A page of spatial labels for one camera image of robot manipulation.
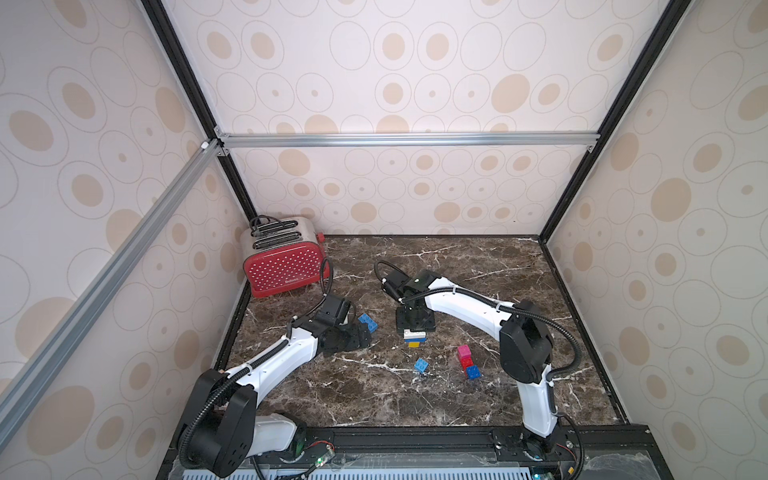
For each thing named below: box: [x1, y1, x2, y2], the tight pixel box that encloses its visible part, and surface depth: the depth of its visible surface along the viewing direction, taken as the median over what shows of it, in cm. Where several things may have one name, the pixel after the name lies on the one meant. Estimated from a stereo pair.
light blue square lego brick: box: [358, 313, 379, 333], surface depth 96 cm
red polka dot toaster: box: [240, 216, 332, 299], surface depth 99 cm
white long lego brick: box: [403, 329, 427, 339], surface depth 87 cm
